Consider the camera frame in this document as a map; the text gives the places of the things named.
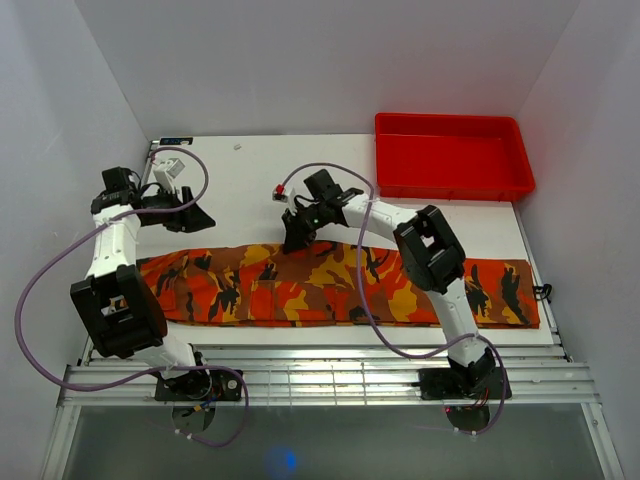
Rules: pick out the red plastic bin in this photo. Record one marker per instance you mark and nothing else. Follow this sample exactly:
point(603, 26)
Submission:
point(451, 157)

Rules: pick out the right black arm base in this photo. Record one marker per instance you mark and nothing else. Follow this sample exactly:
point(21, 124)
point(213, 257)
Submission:
point(448, 384)

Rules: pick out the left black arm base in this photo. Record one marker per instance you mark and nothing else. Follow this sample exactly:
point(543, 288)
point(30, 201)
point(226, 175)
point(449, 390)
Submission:
point(225, 387)

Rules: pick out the orange camouflage trousers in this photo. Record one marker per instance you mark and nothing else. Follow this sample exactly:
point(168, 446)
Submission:
point(257, 285)

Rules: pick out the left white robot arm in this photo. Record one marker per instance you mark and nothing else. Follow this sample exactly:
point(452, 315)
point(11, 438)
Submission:
point(121, 314)

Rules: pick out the aluminium frame rail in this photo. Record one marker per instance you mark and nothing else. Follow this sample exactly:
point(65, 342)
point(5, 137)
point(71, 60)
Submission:
point(376, 376)

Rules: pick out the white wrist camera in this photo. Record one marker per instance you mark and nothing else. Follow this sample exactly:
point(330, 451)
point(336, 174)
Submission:
point(283, 194)
point(166, 171)

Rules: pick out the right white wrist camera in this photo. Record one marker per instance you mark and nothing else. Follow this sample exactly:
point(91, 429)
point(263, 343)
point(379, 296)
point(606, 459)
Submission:
point(283, 194)

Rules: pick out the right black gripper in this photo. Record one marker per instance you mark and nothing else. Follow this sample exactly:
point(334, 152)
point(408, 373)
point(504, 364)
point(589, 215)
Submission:
point(296, 237)

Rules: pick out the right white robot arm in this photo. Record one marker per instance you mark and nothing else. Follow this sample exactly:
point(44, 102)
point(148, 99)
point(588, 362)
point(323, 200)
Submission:
point(433, 261)

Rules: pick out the small label sticker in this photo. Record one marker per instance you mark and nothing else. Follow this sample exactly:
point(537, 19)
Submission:
point(176, 141)

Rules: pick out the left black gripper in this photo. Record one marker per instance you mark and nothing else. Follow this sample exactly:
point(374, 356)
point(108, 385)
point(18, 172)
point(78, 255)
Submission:
point(186, 220)

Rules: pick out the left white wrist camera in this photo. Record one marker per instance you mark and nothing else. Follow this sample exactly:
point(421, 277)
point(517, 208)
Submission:
point(166, 171)

